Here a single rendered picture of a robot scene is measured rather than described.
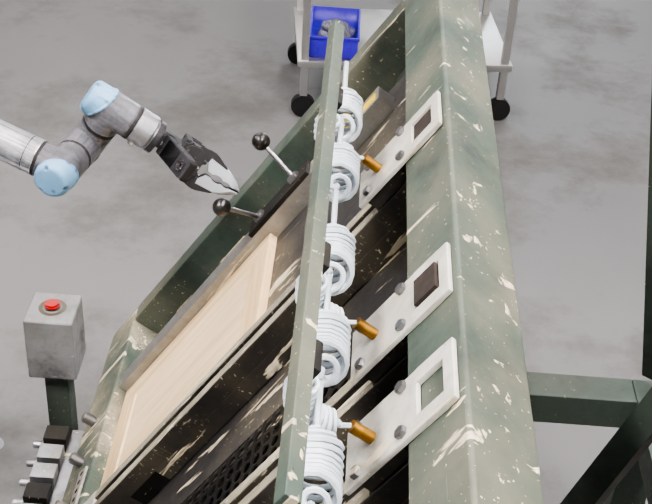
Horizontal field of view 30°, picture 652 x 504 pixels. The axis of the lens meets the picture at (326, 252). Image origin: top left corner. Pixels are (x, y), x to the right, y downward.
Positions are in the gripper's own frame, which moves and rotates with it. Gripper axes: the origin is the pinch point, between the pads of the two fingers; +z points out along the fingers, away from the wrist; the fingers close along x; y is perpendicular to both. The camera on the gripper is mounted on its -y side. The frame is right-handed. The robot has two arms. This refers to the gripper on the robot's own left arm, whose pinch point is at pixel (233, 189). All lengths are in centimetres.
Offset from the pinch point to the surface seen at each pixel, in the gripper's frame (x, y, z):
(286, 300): 1, -55, 6
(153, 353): 42.7, 9.5, 8.9
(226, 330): 20.8, -20.4, 10.6
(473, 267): -27, -108, 5
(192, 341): 31.2, -5.0, 10.6
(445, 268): -25, -109, 2
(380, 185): -25, -71, 2
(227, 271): 15.3, -0.5, 9.1
